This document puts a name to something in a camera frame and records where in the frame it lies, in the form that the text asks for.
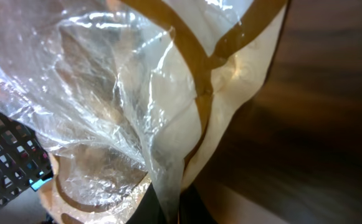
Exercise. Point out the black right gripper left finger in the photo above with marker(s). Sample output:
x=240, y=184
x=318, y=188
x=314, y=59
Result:
x=149, y=210

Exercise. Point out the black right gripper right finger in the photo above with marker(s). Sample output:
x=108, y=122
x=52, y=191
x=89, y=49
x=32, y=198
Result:
x=192, y=209

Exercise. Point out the beige snack bag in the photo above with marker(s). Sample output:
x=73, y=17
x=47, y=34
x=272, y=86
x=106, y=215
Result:
x=127, y=96

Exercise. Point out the grey plastic shopping basket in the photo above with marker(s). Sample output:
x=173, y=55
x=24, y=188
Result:
x=24, y=163

